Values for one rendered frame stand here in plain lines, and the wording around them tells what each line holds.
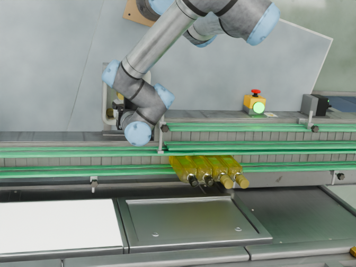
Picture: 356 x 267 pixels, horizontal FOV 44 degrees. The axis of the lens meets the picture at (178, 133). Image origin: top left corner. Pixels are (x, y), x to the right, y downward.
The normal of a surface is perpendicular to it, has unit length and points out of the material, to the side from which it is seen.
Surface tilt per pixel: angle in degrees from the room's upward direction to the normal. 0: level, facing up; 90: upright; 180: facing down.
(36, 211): 90
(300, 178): 0
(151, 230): 90
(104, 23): 0
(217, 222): 90
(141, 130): 0
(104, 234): 90
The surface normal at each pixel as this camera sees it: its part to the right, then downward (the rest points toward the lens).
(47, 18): 0.25, 0.31
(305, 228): 0.07, -0.96
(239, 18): -0.20, 0.70
